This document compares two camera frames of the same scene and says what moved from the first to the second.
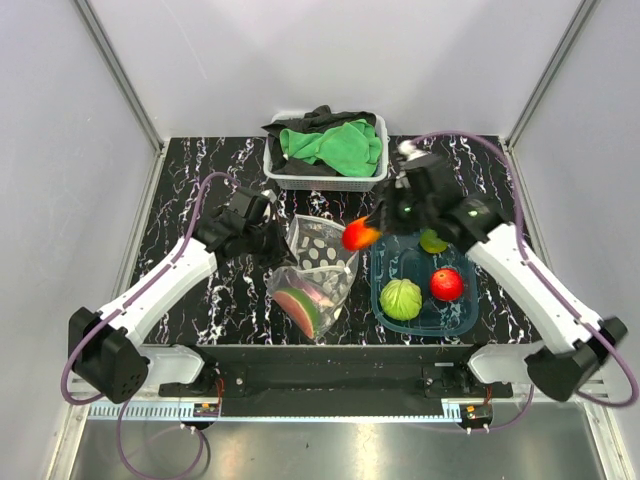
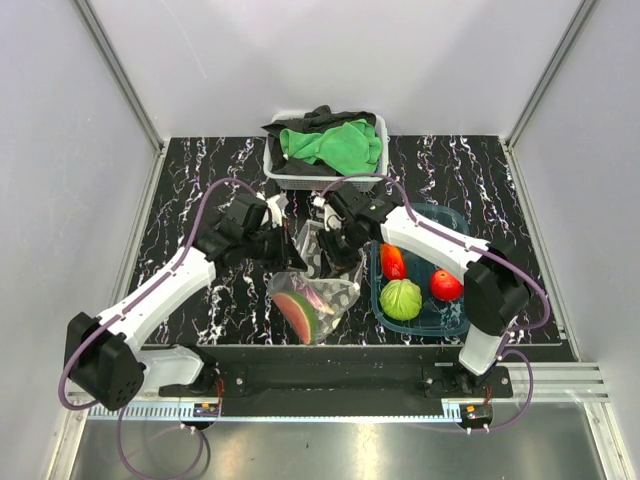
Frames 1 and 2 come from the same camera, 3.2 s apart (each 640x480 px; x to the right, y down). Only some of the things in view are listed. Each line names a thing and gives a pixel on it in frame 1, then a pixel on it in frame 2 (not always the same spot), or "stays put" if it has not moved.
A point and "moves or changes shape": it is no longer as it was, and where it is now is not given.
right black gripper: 388,222 to 332,262
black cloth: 314,122 stays put
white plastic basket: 324,183 stays put
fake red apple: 447,284 stays put
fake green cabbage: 401,299 stays put
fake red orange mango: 357,235 moves or changes shape
